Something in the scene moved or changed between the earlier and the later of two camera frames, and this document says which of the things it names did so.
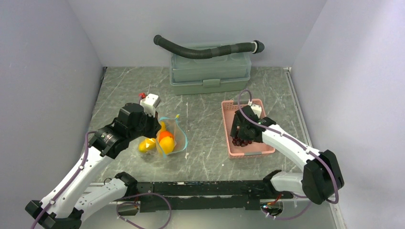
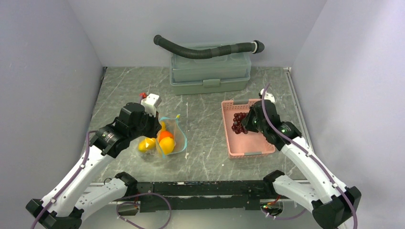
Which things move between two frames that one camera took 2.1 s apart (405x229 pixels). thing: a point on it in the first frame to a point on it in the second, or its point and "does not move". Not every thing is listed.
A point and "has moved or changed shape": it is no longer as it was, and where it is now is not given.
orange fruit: (165, 133) does not move
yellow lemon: (147, 145) does not move
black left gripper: (155, 127) does not move
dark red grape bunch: (237, 141) has moved or changed shape
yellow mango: (167, 144) does not move
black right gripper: (236, 123) to (247, 121)
